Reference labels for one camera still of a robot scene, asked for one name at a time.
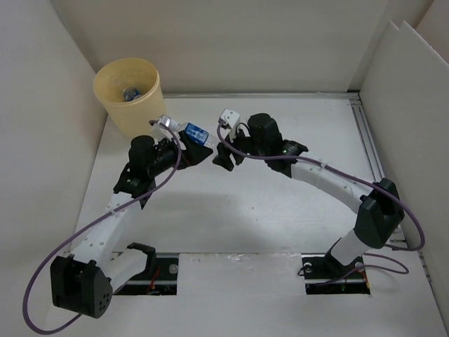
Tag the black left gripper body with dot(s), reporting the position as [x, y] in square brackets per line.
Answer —
[166, 157]

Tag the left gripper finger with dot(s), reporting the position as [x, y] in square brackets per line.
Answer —
[194, 154]
[184, 137]

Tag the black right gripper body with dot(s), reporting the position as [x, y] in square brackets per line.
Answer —
[256, 148]

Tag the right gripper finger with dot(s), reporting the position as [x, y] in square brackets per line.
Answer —
[224, 162]
[223, 151]

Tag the horizontal blue label bottle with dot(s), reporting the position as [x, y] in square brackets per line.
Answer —
[199, 136]

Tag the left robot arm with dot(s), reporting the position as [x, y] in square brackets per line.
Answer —
[85, 280]

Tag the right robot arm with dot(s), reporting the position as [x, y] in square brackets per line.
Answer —
[376, 205]

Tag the yellow plastic bin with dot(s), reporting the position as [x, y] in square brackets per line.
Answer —
[131, 118]

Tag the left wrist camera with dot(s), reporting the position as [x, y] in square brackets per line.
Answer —
[163, 126]

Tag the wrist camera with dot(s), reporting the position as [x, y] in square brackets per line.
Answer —
[229, 120]
[163, 126]

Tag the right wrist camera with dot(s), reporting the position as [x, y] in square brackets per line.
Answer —
[229, 120]

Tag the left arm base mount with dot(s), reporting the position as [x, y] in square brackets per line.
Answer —
[159, 278]

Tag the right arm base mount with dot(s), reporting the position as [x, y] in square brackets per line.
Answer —
[322, 277]

